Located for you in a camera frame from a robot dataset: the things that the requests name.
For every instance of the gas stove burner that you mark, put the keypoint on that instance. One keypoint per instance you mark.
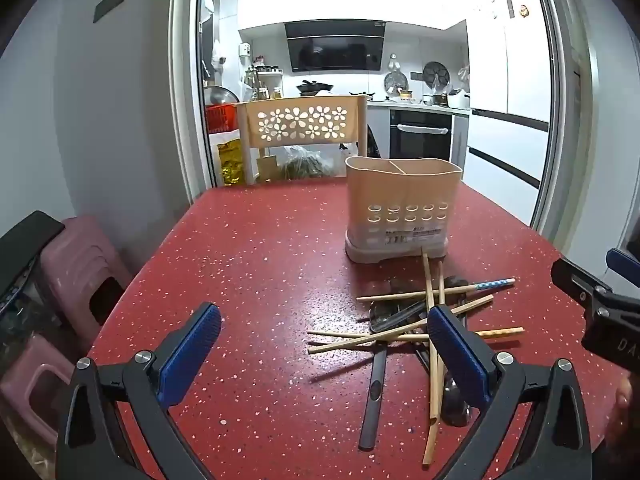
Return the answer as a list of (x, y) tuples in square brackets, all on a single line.
[(362, 95)]

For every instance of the black range hood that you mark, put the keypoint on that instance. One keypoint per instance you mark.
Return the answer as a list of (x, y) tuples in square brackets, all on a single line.
[(335, 52)]

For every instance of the bag of green vegetables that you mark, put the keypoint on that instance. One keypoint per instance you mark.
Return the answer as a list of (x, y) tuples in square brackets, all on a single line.
[(305, 162)]

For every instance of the black flat device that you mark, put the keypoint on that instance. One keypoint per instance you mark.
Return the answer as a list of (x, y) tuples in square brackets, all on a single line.
[(25, 240)]

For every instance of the round divided hanging tray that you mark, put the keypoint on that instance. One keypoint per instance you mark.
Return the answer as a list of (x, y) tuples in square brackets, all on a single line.
[(436, 76)]

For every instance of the round hanging steamer rack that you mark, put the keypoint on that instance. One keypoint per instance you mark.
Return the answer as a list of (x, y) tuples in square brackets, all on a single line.
[(395, 82)]

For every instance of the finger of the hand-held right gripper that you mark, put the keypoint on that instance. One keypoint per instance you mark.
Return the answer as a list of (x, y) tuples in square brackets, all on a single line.
[(575, 280), (624, 261)]

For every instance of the blue patterned tip chopstick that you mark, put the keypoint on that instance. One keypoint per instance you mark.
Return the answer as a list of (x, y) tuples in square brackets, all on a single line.
[(495, 283)]

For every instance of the pink plastic stool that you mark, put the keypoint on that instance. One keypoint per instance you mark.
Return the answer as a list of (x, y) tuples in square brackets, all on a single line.
[(25, 385), (80, 260)]

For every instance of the black wok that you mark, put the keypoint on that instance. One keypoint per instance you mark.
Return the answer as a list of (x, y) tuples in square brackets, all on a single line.
[(315, 87)]

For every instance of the white spice rack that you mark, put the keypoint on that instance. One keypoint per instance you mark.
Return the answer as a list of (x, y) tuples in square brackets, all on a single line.
[(267, 82)]

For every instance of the white rice cooker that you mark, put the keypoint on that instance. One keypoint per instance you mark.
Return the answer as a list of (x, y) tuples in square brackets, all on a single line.
[(457, 99)]

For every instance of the yellow oil bottle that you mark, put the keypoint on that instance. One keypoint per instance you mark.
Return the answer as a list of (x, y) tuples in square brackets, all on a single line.
[(231, 162)]

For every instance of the person's right hand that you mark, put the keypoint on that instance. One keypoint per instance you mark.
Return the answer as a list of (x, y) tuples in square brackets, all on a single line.
[(625, 400)]

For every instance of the dark wall switch panel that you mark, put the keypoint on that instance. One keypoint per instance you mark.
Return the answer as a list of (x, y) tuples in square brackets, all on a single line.
[(110, 2)]

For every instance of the beige flower cutout trolley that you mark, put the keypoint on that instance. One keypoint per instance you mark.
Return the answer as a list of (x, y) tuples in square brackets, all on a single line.
[(300, 105)]

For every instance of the grey sliding door frame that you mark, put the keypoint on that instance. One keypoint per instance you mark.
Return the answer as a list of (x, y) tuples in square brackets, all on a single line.
[(182, 85)]

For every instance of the black built-in oven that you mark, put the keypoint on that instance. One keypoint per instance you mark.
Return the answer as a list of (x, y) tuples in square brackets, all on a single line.
[(420, 142)]

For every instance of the white refrigerator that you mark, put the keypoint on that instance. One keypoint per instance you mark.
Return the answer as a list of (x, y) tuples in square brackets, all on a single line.
[(500, 75)]

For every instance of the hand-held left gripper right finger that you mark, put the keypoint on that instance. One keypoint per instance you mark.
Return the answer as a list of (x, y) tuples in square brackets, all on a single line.
[(452, 355)]

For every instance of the red plastic basket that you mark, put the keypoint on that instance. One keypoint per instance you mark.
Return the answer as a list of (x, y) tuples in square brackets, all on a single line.
[(222, 119)]

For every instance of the beige plastic utensil holder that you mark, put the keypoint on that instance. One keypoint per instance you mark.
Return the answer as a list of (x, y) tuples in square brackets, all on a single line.
[(400, 185)]

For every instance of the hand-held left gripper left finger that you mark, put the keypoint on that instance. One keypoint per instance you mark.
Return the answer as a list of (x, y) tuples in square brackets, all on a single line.
[(192, 355)]

